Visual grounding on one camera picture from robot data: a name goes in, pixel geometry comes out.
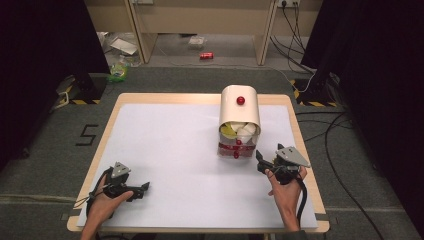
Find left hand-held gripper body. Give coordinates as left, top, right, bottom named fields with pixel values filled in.
left=103, top=161, right=142, bottom=202

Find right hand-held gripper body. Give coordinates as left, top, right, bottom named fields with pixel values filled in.
left=266, top=146, right=311, bottom=186

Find white roll-top box red knobs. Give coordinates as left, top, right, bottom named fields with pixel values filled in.
left=217, top=84, right=262, bottom=160

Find person's left hand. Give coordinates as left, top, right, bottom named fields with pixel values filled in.
left=87, top=174, right=134, bottom=223

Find person's right hand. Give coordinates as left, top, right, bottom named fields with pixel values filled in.
left=266, top=165, right=308, bottom=215

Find white table mat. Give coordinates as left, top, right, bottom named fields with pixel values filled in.
left=77, top=103, right=318, bottom=230

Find white crumpled paper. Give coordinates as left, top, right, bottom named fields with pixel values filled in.
left=229, top=121, right=258, bottom=145

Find yellow crumpled paper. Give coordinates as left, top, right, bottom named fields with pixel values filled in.
left=220, top=122, right=239, bottom=140

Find hazard-striped stand base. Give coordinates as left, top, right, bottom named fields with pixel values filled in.
left=289, top=78, right=338, bottom=108
left=55, top=74, right=108, bottom=106

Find light wooden table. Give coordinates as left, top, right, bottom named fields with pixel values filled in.
left=66, top=92, right=331, bottom=234

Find green snack packet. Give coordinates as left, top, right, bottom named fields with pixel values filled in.
left=106, top=63, right=131, bottom=84

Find black curtain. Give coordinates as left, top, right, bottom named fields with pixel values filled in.
left=300, top=0, right=424, bottom=229
left=0, top=0, right=111, bottom=169

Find heap of clear plastic bags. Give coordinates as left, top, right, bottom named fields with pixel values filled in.
left=97, top=31, right=142, bottom=67

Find clear plastic food container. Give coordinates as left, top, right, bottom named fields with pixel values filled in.
left=187, top=35, right=208, bottom=50

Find beige wooden desk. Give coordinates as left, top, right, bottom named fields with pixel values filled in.
left=84, top=0, right=324, bottom=66

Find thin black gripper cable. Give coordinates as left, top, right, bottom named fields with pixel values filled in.
left=73, top=167, right=114, bottom=218

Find long black floor cable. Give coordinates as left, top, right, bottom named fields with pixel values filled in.
left=294, top=111, right=388, bottom=240

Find thick black gripper cable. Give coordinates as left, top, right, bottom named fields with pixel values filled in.
left=294, top=177, right=308, bottom=228

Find bundle of black floor cables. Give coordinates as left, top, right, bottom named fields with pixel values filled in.
left=269, top=2, right=317, bottom=75

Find white wall socket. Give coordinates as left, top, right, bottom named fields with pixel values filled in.
left=276, top=0, right=301, bottom=9

